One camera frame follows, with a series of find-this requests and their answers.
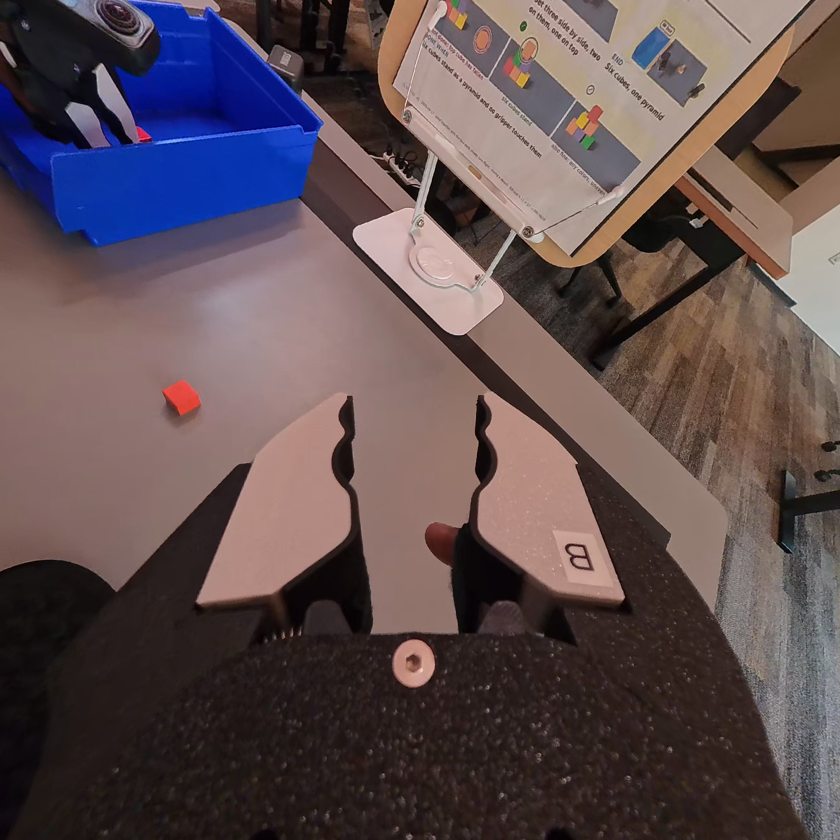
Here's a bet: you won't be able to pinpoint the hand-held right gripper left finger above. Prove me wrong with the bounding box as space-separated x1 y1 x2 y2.
196 392 373 636

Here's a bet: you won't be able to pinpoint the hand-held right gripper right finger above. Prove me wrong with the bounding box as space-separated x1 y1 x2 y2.
455 392 626 636

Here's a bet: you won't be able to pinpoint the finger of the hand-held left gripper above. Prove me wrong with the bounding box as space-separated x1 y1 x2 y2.
92 63 140 144
65 101 112 150

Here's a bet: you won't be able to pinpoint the blue plastic bin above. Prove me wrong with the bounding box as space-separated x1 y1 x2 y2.
0 0 324 248

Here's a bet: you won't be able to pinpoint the person's right hand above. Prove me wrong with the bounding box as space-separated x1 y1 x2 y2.
424 522 460 565

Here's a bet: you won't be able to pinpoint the dark grey device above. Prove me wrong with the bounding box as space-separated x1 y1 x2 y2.
268 45 305 94

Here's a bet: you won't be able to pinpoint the grey mat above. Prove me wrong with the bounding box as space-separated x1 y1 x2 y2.
0 85 670 657

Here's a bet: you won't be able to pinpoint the black desk foot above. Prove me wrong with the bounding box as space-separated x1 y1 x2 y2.
780 469 840 553

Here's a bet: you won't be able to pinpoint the person's dark clothing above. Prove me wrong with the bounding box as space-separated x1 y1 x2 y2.
0 560 118 840

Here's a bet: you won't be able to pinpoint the white sheet stand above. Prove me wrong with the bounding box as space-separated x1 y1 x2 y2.
353 108 627 336

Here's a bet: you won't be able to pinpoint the white power strip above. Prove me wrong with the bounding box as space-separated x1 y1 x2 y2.
382 150 424 186

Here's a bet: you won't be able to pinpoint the black office chair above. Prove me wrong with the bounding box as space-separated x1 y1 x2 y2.
558 190 690 312

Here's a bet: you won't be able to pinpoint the grey desk with wooden edge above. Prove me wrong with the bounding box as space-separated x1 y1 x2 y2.
591 147 796 371

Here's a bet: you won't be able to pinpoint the wooden backing board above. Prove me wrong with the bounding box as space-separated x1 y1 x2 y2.
377 0 799 270

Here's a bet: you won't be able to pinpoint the printed instruction sheet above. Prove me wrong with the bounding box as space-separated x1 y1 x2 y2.
392 0 816 219

